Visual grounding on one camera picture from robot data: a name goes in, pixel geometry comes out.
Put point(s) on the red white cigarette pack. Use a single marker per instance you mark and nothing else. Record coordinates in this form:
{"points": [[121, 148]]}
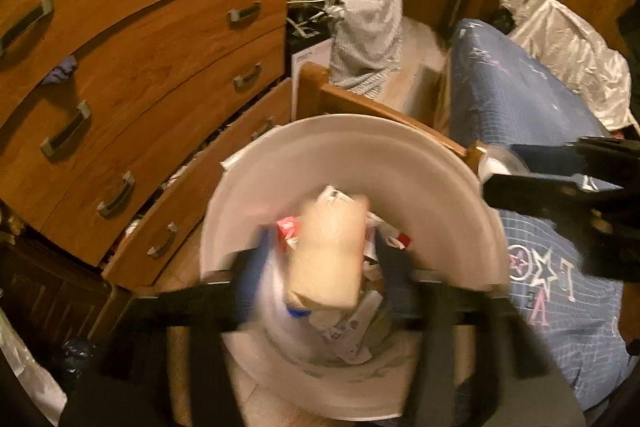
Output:
{"points": [[289, 227]]}

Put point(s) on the wooden chest of drawers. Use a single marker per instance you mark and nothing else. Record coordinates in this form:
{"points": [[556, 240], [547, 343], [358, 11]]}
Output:
{"points": [[150, 32]]}

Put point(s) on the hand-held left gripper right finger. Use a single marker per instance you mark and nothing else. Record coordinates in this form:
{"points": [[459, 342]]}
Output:
{"points": [[397, 287]]}

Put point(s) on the white trash bin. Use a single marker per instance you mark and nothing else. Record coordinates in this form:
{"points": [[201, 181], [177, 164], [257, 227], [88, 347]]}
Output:
{"points": [[350, 147]]}

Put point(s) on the orange white paper wrapper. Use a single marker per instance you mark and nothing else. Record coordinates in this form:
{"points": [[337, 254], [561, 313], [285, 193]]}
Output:
{"points": [[400, 239]]}

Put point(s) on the black plastic bag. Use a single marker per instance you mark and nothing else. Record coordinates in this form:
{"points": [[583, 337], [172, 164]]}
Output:
{"points": [[80, 357]]}

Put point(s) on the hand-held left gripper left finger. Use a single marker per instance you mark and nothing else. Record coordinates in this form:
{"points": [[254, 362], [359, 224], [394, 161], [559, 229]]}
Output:
{"points": [[255, 277]]}

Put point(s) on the white crumpled cloth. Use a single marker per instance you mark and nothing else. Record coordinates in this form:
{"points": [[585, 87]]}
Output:
{"points": [[25, 372]]}

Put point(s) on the blue cloth scrap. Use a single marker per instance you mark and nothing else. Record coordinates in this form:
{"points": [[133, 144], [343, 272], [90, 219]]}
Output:
{"points": [[62, 69]]}

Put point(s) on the white cardboard box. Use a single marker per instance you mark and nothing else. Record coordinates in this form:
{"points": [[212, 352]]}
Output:
{"points": [[310, 62]]}

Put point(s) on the beige soft packet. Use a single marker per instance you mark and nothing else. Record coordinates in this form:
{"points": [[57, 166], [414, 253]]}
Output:
{"points": [[325, 257]]}

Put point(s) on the white satin cloth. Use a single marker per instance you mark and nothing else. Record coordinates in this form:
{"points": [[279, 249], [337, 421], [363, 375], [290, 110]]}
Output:
{"points": [[575, 42]]}

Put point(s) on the clear plastic cup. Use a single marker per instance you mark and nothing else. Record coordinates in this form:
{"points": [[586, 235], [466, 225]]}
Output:
{"points": [[500, 163]]}

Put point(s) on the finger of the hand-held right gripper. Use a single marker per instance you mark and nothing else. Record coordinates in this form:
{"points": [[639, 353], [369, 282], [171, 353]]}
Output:
{"points": [[540, 192], [550, 158]]}

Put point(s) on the dark wooden cabinet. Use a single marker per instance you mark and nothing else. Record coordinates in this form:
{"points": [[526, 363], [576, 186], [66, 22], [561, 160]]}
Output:
{"points": [[45, 292]]}

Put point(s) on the blue star-print blanket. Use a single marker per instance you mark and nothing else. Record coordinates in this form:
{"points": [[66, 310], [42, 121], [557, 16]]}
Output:
{"points": [[525, 107]]}

